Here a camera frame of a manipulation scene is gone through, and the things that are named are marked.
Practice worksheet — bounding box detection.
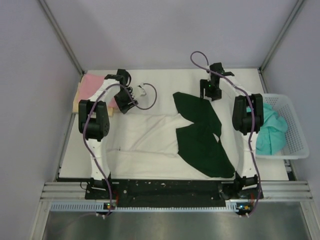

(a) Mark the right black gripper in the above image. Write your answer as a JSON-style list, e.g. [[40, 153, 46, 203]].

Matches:
[[199, 79, 221, 102]]

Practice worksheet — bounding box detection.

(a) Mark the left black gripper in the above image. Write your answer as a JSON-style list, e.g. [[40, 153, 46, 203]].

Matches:
[[114, 87, 138, 114]]

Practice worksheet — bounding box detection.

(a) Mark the white and green t shirt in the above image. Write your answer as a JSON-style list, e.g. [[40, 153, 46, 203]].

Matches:
[[105, 92, 238, 180]]

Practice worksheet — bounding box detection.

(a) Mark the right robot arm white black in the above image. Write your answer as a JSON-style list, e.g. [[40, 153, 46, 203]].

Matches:
[[199, 62, 264, 198]]

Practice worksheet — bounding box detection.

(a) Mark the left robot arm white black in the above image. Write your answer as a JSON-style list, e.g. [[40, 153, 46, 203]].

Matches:
[[78, 69, 138, 181]]

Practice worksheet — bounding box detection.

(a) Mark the folded pink t shirt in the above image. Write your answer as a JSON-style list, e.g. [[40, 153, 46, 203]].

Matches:
[[76, 73, 121, 108]]

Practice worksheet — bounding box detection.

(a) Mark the folded beige t shirt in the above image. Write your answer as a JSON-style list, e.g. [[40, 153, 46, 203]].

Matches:
[[72, 82, 117, 117]]

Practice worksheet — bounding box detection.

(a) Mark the teal t shirt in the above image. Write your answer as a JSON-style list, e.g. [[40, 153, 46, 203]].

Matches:
[[256, 102, 288, 156]]

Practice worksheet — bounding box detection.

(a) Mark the white plastic basket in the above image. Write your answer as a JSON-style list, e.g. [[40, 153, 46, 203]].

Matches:
[[256, 93, 310, 160]]

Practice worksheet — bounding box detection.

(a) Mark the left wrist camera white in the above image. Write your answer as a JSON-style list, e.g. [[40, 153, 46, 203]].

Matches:
[[133, 83, 147, 99]]

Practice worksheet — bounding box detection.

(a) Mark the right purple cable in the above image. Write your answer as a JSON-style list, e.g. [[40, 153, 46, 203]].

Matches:
[[190, 51, 262, 218]]

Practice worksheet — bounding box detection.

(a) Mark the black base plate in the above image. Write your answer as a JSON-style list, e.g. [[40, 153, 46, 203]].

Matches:
[[85, 179, 263, 208]]

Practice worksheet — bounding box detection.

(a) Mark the left aluminium frame post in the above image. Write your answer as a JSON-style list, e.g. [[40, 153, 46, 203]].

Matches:
[[36, 0, 84, 75]]

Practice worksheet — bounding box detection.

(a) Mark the aluminium frame post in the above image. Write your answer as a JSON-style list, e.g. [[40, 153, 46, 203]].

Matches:
[[258, 0, 306, 73], [36, 0, 84, 75]]

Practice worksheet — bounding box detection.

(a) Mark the right aluminium frame post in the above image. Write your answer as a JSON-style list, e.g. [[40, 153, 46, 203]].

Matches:
[[258, 0, 306, 73]]

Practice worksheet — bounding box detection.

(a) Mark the grey cable duct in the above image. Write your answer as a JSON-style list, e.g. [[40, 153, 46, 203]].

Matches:
[[49, 201, 251, 213]]

